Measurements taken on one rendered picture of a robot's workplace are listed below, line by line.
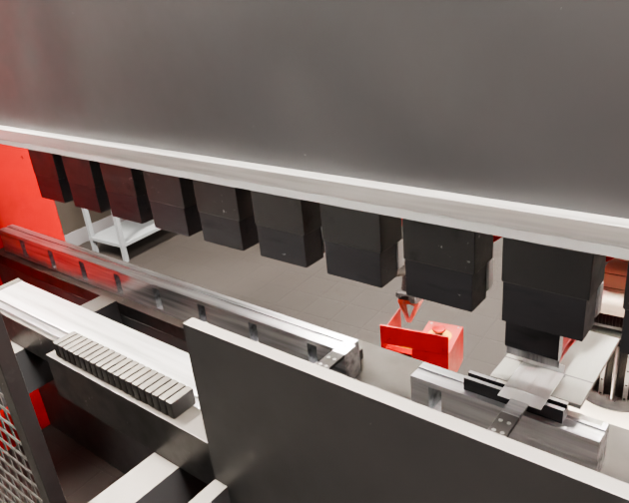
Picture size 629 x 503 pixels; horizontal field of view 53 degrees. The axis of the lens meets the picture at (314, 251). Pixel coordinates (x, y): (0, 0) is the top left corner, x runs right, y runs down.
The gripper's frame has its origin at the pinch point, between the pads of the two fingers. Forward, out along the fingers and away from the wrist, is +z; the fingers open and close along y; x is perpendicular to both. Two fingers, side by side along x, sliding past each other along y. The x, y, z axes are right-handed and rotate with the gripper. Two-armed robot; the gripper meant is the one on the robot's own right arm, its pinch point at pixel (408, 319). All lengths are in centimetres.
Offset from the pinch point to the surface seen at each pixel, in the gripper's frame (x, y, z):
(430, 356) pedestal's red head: 10.3, 9.9, 6.4
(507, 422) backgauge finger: 40, 63, -5
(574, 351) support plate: 48, 36, -11
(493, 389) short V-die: 35, 53, -6
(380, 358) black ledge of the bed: 3.7, 32.1, 1.0
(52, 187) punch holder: -111, 33, -33
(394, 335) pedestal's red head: -0.3, 11.1, 1.9
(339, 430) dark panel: 27, 108, -20
